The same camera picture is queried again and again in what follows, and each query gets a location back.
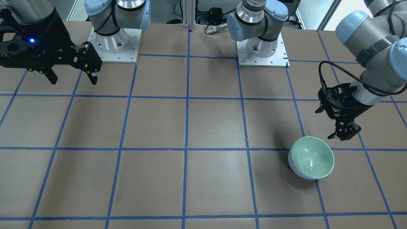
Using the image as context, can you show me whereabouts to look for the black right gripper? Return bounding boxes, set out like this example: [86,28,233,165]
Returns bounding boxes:
[1,6,102,85]

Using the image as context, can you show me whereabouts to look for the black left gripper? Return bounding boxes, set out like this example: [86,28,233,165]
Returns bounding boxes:
[315,84,371,141]

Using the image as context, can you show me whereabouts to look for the green bowl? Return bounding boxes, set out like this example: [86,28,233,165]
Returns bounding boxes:
[290,136,335,179]

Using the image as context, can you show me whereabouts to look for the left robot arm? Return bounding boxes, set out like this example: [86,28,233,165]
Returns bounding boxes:
[227,0,406,141]

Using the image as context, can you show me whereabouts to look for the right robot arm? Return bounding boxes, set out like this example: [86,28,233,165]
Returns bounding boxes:
[1,0,151,85]

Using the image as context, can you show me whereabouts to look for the blue bowl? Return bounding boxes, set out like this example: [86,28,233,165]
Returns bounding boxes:
[288,149,318,180]

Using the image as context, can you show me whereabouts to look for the silver cylindrical connector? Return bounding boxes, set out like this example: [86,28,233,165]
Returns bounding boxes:
[205,23,228,35]

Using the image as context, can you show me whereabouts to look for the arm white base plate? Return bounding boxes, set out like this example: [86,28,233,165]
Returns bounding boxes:
[88,28,143,64]
[236,33,290,68]

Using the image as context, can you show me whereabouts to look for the aluminium frame post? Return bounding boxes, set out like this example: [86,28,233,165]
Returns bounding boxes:
[180,0,197,31]

